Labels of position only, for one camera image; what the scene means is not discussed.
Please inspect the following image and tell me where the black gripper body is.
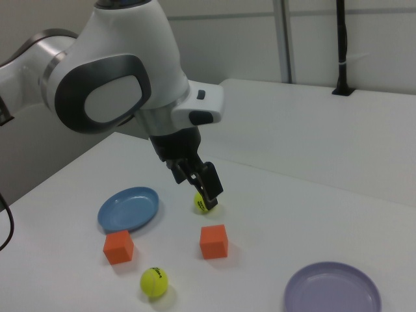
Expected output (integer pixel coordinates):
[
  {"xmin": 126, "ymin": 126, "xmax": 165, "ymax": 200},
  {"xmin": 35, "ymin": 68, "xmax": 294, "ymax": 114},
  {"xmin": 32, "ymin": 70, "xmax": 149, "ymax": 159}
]
[{"xmin": 149, "ymin": 127, "xmax": 206, "ymax": 169}]

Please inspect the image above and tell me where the yellow tennis ball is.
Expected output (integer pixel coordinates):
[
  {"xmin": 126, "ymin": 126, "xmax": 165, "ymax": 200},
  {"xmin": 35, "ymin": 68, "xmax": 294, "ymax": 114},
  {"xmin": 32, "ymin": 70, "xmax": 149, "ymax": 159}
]
[
  {"xmin": 140, "ymin": 266, "xmax": 170, "ymax": 298},
  {"xmin": 193, "ymin": 190, "xmax": 218, "ymax": 215}
]

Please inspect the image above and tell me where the orange cube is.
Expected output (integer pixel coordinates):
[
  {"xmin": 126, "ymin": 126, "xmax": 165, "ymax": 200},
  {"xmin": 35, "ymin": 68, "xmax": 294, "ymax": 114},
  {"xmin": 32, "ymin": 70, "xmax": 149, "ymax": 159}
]
[
  {"xmin": 103, "ymin": 229, "xmax": 135, "ymax": 266},
  {"xmin": 199, "ymin": 224, "xmax": 228, "ymax": 260}
]

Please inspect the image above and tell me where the blue plate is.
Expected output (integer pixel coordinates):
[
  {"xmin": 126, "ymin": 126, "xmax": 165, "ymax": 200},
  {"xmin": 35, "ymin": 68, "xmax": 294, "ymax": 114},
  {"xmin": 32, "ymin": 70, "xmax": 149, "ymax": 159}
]
[{"xmin": 97, "ymin": 186, "xmax": 161, "ymax": 233}]

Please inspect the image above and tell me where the purple plate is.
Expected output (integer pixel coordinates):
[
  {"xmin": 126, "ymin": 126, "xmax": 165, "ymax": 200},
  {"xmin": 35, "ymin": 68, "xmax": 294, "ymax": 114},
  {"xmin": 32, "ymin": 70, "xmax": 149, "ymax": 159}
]
[{"xmin": 283, "ymin": 261, "xmax": 383, "ymax": 312}]

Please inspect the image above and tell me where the black pole with base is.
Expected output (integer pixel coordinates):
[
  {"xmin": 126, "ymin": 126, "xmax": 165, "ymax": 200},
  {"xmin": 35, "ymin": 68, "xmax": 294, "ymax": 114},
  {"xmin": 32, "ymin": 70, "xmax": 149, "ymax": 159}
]
[{"xmin": 331, "ymin": 0, "xmax": 355, "ymax": 98}]

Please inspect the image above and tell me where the grey partition post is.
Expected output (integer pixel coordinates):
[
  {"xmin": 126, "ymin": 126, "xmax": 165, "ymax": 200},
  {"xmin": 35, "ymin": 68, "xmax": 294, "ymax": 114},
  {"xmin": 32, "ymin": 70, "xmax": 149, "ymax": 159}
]
[{"xmin": 278, "ymin": 0, "xmax": 296, "ymax": 84}]

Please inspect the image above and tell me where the white cable tie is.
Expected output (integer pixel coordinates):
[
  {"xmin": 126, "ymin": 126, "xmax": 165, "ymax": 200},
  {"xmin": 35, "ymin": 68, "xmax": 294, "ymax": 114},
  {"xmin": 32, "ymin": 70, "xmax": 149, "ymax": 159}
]
[{"xmin": 337, "ymin": 53, "xmax": 371, "ymax": 66}]

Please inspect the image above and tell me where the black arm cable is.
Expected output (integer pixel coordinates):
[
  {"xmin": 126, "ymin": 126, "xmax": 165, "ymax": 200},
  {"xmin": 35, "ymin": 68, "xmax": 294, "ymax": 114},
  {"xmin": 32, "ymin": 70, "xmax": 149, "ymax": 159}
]
[{"xmin": 0, "ymin": 192, "xmax": 16, "ymax": 252}]

